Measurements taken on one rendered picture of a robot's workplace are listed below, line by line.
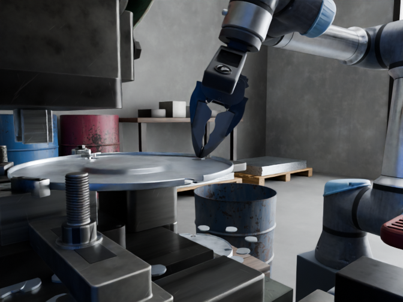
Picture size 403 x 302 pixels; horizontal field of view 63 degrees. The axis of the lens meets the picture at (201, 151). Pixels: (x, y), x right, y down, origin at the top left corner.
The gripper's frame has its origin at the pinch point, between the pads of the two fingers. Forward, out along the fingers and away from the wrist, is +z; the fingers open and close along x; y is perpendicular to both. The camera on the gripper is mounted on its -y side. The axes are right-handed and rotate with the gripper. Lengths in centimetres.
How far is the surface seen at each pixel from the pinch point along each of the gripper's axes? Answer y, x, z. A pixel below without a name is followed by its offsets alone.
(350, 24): 429, -138, -194
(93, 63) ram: -20.3, 13.3, -7.1
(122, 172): -15.8, 8.0, 3.9
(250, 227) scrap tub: 90, -32, 35
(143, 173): -15.3, 5.7, 3.3
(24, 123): -20.3, 18.5, 1.3
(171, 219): -10.7, 0.8, 9.2
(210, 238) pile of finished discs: 68, -14, 38
